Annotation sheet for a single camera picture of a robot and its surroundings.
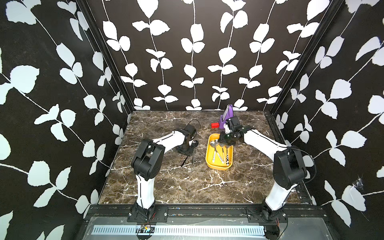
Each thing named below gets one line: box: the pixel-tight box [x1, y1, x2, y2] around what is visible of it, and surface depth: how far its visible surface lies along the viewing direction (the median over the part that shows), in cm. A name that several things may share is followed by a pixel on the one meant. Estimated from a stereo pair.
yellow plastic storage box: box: [205, 133, 234, 171], surface depth 95 cm
